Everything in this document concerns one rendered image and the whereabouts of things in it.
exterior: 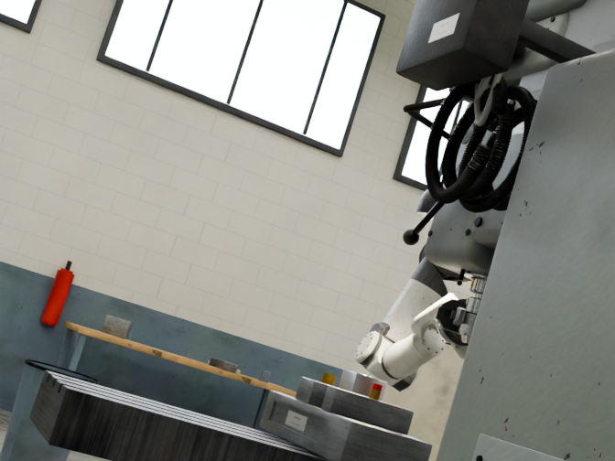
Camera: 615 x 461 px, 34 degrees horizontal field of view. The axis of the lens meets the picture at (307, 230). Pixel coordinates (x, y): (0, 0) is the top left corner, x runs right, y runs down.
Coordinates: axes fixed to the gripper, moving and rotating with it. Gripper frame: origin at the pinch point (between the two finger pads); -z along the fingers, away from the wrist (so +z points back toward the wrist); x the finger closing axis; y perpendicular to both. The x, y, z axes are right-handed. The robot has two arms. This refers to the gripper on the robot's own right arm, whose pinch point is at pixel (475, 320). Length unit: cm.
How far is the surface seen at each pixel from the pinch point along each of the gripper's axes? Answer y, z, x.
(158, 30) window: -224, 706, -241
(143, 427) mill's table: 31, -32, -46
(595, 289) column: -2, -65, 2
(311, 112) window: -208, 768, -91
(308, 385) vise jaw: 19.3, -6.1, -24.6
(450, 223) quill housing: -14.6, -3.7, -9.2
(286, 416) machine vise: 25.6, -0.9, -26.6
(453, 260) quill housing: -8.3, -5.5, -7.2
